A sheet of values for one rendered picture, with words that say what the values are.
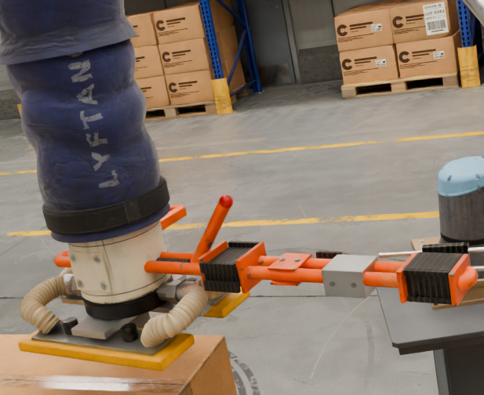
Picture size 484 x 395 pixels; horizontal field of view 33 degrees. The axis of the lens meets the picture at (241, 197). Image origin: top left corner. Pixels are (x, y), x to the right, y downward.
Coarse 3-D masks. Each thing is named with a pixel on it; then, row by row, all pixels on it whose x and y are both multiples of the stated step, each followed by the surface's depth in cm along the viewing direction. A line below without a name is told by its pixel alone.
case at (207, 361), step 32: (0, 352) 186; (192, 352) 168; (224, 352) 172; (0, 384) 171; (32, 384) 168; (64, 384) 165; (96, 384) 163; (128, 384) 160; (160, 384) 158; (192, 384) 158; (224, 384) 171
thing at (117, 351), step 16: (64, 320) 151; (32, 336) 153; (48, 336) 151; (64, 336) 150; (80, 336) 149; (112, 336) 146; (128, 336) 142; (176, 336) 142; (192, 336) 142; (32, 352) 151; (48, 352) 149; (64, 352) 146; (80, 352) 144; (96, 352) 142; (112, 352) 141; (128, 352) 140; (144, 352) 138; (160, 352) 138; (176, 352) 138; (144, 368) 137; (160, 368) 135
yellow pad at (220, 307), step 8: (184, 280) 158; (192, 280) 158; (240, 288) 157; (224, 296) 155; (232, 296) 154; (240, 296) 154; (248, 296) 157; (216, 304) 152; (224, 304) 151; (232, 304) 152; (208, 312) 151; (216, 312) 150; (224, 312) 150
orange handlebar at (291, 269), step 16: (176, 208) 173; (64, 256) 157; (160, 256) 148; (176, 256) 146; (272, 256) 136; (288, 256) 134; (304, 256) 132; (160, 272) 144; (176, 272) 141; (192, 272) 139; (256, 272) 132; (272, 272) 131; (288, 272) 129; (304, 272) 128; (320, 272) 126; (368, 272) 123; (384, 272) 124; (464, 272) 116; (464, 288) 115
